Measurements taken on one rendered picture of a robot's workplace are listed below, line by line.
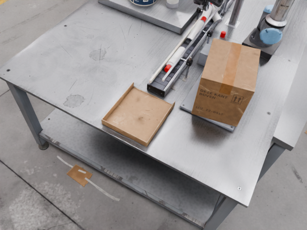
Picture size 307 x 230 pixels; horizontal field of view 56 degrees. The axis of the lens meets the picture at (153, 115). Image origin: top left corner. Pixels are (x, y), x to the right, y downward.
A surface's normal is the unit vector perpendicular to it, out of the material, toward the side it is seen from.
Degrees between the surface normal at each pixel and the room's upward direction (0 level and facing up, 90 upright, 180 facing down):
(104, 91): 0
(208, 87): 90
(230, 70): 0
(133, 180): 0
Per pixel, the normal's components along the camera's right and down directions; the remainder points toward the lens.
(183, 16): 0.06, -0.60
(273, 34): -0.26, 0.83
